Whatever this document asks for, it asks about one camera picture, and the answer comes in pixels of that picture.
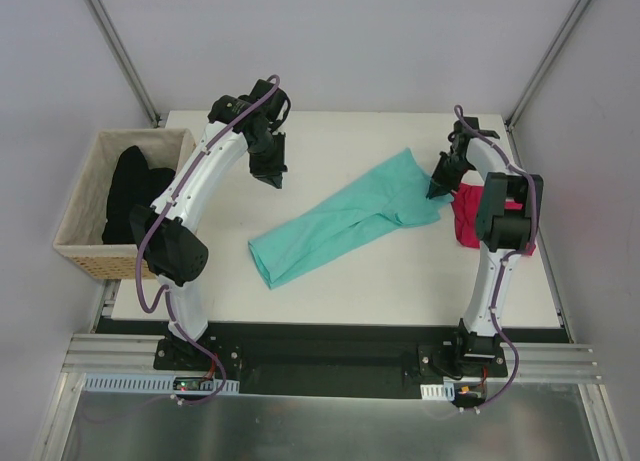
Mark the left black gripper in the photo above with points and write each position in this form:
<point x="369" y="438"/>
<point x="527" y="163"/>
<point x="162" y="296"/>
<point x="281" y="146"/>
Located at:
<point x="267" y="166"/>

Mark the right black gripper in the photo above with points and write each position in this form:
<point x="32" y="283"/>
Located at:
<point x="444" y="172"/>

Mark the teal t shirt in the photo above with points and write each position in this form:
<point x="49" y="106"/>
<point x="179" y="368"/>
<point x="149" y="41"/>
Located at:
<point x="390" y="196"/>

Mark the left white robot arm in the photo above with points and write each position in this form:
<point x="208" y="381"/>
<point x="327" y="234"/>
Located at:
<point x="170" y="257"/>

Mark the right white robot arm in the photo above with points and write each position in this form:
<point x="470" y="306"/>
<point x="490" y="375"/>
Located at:
<point x="506" y="226"/>

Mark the folded pink t shirt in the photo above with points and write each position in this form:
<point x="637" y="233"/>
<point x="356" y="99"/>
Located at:
<point x="465" y="205"/>

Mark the black t shirt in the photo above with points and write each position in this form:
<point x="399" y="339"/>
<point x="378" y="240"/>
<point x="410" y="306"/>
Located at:
<point x="133" y="183"/>

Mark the wicker laundry basket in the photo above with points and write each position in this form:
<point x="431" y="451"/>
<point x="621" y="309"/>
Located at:
<point x="79" y="237"/>

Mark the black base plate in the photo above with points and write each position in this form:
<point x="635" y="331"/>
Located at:
<point x="384" y="362"/>

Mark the right slotted cable duct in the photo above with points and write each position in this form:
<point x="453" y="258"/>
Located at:
<point x="438" y="392"/>

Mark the slotted cable duct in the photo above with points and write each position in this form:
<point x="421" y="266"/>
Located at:
<point x="158" y="384"/>
<point x="438" y="392"/>

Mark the aluminium rail frame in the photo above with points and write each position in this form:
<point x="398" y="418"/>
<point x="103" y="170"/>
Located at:
<point x="539" y="355"/>

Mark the left slotted cable duct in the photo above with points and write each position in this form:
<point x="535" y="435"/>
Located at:
<point x="158" y="384"/>

